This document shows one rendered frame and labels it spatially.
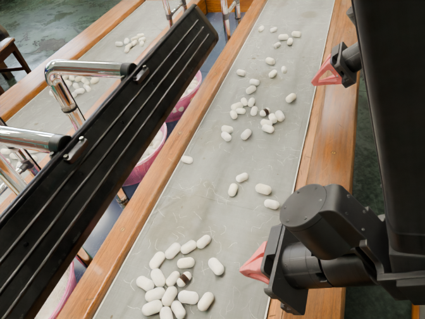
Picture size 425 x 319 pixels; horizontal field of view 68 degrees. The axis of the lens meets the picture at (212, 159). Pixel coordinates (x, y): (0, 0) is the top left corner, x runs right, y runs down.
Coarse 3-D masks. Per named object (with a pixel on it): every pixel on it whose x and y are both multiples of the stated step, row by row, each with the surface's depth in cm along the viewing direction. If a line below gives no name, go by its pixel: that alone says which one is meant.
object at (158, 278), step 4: (156, 268) 61; (152, 272) 60; (156, 272) 60; (160, 272) 60; (152, 276) 60; (156, 276) 59; (160, 276) 59; (156, 280) 59; (160, 280) 59; (164, 280) 59; (156, 284) 59; (160, 284) 59; (164, 284) 59
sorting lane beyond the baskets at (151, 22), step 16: (176, 0) 167; (128, 16) 161; (144, 16) 157; (160, 16) 154; (112, 32) 149; (128, 32) 147; (144, 32) 144; (160, 32) 141; (96, 48) 139; (112, 48) 137; (144, 48) 133; (112, 80) 118; (48, 96) 116; (80, 96) 113; (96, 96) 111; (32, 112) 110; (48, 112) 109; (32, 128) 103; (48, 128) 102; (64, 128) 101; (16, 160) 93
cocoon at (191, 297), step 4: (180, 292) 57; (184, 292) 57; (188, 292) 57; (192, 292) 57; (196, 292) 57; (180, 296) 56; (184, 296) 56; (188, 296) 56; (192, 296) 56; (196, 296) 56; (180, 300) 56; (184, 300) 56; (188, 300) 56; (192, 300) 56; (196, 300) 56
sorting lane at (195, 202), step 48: (288, 0) 146; (288, 48) 116; (240, 96) 99; (192, 144) 87; (240, 144) 84; (288, 144) 82; (192, 192) 75; (240, 192) 73; (288, 192) 71; (144, 240) 68; (192, 240) 66; (240, 240) 65; (192, 288) 59; (240, 288) 58
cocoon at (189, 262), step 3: (183, 258) 62; (186, 258) 61; (189, 258) 61; (192, 258) 62; (180, 261) 61; (183, 261) 61; (186, 261) 61; (189, 261) 61; (192, 261) 61; (177, 264) 61; (180, 264) 61; (183, 264) 61; (186, 264) 61; (189, 264) 61; (192, 264) 61; (180, 267) 61; (183, 267) 61; (186, 267) 61; (189, 267) 61
